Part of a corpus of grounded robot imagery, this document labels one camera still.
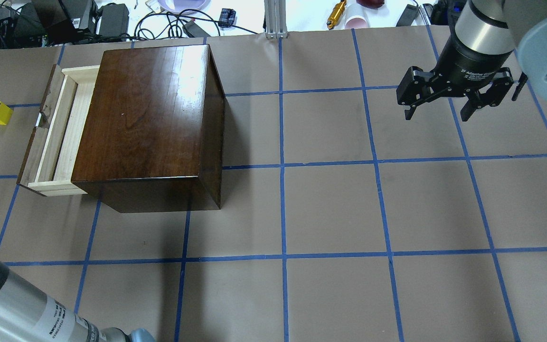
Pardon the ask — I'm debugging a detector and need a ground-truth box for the white drawer handle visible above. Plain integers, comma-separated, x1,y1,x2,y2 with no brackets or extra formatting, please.
35,111,49,129

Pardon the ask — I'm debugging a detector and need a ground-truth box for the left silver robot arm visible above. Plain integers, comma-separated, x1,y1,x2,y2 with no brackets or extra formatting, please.
0,67,154,342

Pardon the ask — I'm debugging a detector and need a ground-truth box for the pink paper cup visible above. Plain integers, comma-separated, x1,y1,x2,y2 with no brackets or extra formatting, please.
344,14,369,29

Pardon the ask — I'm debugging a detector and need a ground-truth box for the black power adapter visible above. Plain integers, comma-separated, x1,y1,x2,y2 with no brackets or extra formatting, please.
98,3,130,37

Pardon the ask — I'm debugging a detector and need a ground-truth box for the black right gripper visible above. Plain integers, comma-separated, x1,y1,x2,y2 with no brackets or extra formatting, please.
396,33,514,123

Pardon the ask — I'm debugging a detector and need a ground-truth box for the aluminium frame post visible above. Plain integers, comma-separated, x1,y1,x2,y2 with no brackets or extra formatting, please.
264,0,288,40

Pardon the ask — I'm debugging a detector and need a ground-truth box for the purple plate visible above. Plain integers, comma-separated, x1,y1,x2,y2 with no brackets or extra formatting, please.
158,0,210,14

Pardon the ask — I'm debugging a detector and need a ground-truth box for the dark wooden drawer cabinet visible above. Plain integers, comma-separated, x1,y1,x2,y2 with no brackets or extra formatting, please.
70,45,226,213

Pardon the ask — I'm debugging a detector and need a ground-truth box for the small blue device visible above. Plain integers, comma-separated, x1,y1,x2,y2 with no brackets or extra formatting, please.
218,8,236,28

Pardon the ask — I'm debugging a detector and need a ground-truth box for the light wooden drawer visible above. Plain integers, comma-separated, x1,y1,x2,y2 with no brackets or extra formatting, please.
17,65,99,197

